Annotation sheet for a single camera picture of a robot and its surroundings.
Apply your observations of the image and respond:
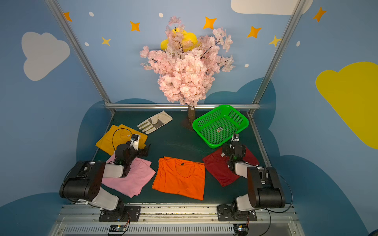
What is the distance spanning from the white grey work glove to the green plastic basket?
265 millimetres

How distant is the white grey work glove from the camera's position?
3.68ft

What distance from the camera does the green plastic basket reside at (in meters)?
1.09
